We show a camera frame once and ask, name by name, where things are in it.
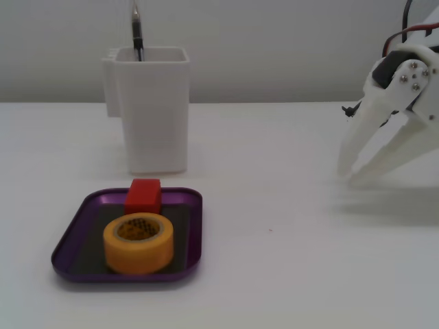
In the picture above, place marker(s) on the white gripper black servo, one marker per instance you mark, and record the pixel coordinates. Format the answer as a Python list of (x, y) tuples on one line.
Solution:
[(414, 76)]

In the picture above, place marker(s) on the red rectangular cube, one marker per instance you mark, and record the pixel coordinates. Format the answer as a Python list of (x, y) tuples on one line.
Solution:
[(142, 200)]

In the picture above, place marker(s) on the white plastic box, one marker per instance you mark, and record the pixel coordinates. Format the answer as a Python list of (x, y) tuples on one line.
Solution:
[(154, 120)]

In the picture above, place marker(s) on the black ballpoint pen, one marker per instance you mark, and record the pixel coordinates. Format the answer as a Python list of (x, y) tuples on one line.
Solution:
[(137, 34)]

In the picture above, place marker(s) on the yellow tape roll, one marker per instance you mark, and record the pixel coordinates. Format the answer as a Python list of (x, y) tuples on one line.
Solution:
[(137, 253)]

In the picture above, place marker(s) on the purple metal tray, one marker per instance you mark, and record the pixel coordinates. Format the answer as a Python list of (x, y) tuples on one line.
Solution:
[(75, 246)]

